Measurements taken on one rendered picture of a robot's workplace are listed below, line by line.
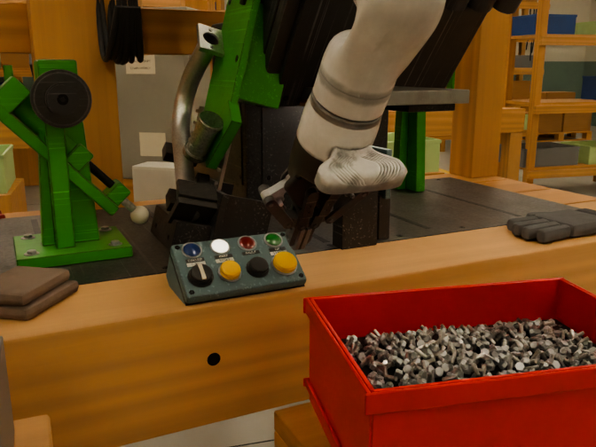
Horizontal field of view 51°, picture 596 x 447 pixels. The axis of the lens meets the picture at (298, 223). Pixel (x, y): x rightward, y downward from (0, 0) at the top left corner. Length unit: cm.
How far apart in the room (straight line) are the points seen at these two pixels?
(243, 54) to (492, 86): 90
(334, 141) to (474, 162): 111
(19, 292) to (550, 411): 53
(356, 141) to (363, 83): 6
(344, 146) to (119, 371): 34
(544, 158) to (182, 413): 563
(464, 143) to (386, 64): 116
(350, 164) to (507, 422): 26
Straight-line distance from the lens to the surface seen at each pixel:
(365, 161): 58
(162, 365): 73
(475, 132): 167
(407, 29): 51
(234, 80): 93
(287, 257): 76
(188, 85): 105
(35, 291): 74
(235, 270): 73
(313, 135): 59
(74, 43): 125
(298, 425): 68
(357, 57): 53
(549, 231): 101
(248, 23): 93
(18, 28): 134
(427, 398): 52
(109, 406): 74
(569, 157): 639
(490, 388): 54
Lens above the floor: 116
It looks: 14 degrees down
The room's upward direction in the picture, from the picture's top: straight up
